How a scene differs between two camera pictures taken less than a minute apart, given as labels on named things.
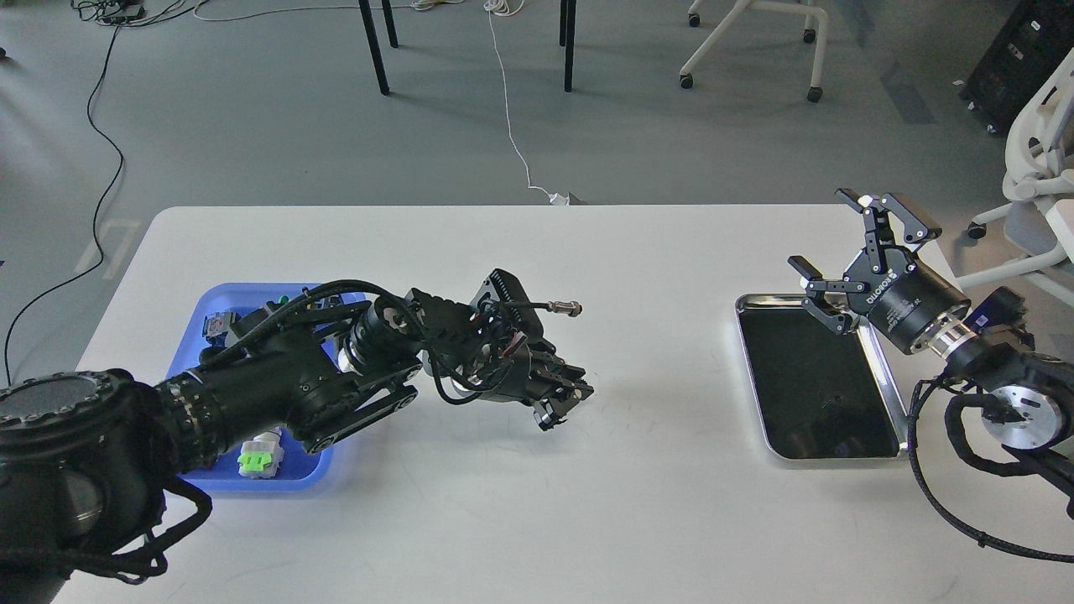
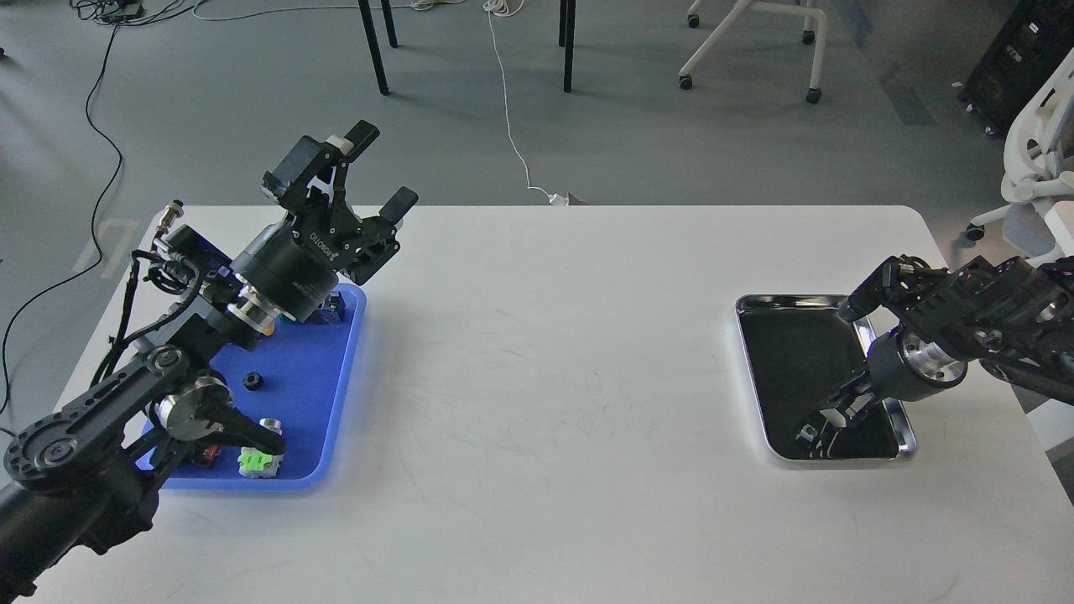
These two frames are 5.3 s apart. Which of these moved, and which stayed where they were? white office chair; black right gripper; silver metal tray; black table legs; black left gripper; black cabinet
Moved: black right gripper; black left gripper
Stayed: white office chair; black table legs; silver metal tray; black cabinet
